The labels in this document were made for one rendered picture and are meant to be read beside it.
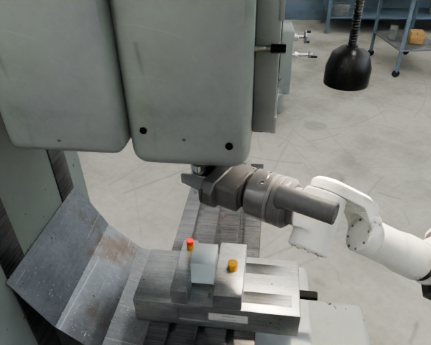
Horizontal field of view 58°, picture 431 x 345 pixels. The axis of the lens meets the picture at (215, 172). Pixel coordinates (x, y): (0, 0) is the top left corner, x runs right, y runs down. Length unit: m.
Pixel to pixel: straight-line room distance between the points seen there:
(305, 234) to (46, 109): 0.43
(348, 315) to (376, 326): 0.91
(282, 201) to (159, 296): 0.38
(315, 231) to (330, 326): 0.59
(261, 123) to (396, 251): 0.30
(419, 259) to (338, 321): 0.51
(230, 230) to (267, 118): 0.52
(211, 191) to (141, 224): 1.88
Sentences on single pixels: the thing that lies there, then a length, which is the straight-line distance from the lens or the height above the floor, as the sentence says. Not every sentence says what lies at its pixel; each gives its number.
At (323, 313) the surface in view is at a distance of 1.21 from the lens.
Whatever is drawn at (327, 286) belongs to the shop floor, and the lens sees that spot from 2.21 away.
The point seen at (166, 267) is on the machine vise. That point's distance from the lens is 0.93.
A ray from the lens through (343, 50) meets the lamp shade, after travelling 0.67.
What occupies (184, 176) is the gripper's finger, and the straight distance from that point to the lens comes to 0.73.
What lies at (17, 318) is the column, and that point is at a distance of 0.95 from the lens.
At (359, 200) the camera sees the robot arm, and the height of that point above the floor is 1.27.
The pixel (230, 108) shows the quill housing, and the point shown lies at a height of 1.42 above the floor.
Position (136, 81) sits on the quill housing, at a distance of 0.57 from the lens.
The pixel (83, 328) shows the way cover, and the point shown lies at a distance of 0.97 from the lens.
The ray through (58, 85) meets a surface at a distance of 0.60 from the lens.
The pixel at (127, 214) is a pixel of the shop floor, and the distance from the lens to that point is 2.63.
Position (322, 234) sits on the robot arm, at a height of 1.24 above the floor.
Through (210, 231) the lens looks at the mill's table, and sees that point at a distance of 1.10.
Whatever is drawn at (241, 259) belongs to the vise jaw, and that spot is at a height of 1.02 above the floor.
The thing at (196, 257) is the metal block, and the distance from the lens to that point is 0.84.
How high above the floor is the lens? 1.66
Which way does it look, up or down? 34 degrees down
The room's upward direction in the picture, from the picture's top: 1 degrees counter-clockwise
